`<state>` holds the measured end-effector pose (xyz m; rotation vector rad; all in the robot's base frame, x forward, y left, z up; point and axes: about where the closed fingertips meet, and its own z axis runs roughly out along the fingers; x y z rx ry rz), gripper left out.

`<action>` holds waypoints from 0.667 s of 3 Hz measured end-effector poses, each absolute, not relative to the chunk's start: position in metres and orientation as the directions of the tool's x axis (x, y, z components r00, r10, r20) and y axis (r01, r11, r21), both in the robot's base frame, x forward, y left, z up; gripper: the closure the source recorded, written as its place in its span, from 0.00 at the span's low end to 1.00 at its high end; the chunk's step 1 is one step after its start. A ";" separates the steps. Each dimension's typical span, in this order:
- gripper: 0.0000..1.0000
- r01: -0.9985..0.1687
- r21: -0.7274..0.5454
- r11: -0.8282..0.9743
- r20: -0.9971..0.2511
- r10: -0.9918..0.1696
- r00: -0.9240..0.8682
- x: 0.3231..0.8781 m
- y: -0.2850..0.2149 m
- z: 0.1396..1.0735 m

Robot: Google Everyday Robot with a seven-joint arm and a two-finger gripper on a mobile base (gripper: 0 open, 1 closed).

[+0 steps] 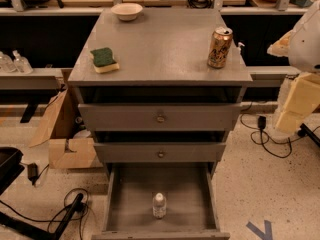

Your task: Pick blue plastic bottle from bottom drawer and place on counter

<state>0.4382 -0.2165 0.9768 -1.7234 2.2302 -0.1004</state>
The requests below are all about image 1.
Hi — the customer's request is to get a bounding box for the clear sanitizer bottle left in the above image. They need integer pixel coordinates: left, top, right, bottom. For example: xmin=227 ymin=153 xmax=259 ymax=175
xmin=0 ymin=51 xmax=16 ymax=73

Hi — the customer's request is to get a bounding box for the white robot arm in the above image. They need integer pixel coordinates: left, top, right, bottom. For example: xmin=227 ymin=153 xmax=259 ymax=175
xmin=267 ymin=1 xmax=320 ymax=138

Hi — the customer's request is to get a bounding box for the grey open bottom drawer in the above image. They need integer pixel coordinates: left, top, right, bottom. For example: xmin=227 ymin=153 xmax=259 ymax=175
xmin=92 ymin=163 xmax=230 ymax=240

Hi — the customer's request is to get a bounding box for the black floor cable loop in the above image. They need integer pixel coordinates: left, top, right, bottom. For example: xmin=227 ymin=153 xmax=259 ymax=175
xmin=0 ymin=187 xmax=93 ymax=240

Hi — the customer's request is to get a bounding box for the clear sanitizer bottle right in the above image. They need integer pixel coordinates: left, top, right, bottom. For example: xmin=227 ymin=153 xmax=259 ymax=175
xmin=13 ymin=50 xmax=33 ymax=74

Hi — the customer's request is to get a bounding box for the black stand leg right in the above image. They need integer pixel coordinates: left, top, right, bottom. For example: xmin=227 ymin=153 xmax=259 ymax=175
xmin=298 ymin=124 xmax=320 ymax=147

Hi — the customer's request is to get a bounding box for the white ceramic bowl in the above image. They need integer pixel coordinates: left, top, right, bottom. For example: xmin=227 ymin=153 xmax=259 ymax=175
xmin=111 ymin=3 xmax=143 ymax=21

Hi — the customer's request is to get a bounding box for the black chair base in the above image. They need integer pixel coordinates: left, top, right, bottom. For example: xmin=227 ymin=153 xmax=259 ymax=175
xmin=0 ymin=147 xmax=84 ymax=240

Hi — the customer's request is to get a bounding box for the grey top drawer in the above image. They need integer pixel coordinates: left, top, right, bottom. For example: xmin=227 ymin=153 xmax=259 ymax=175
xmin=79 ymin=104 xmax=240 ymax=131

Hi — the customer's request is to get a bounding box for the grey wooden drawer cabinet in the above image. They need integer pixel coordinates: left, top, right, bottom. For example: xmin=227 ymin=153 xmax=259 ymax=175
xmin=67 ymin=7 xmax=254 ymax=240

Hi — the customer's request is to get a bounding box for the brown cardboard box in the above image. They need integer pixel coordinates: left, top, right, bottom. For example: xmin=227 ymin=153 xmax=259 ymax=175
xmin=29 ymin=69 xmax=102 ymax=169

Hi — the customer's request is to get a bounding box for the clear sanitizer bottle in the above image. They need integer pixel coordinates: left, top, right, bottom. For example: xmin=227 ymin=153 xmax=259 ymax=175
xmin=0 ymin=51 xmax=16 ymax=73
xmin=13 ymin=50 xmax=33 ymax=74

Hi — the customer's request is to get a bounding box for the small black adapter left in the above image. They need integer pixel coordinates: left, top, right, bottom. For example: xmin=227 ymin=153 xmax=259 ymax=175
xmin=27 ymin=163 xmax=49 ymax=185

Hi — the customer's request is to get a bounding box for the green and yellow sponge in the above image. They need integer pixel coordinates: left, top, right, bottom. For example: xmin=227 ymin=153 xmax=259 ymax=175
xmin=90 ymin=47 xmax=119 ymax=74

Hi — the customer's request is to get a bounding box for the clear plastic water bottle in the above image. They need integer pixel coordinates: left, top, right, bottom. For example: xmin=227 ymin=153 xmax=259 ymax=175
xmin=153 ymin=193 xmax=166 ymax=219

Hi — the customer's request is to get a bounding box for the gold soda can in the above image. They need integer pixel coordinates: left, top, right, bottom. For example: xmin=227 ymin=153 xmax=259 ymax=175
xmin=207 ymin=27 xmax=233 ymax=69

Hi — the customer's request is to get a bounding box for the grey middle drawer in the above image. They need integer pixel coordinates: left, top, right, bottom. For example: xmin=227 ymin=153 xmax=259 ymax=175
xmin=94 ymin=142 xmax=226 ymax=163

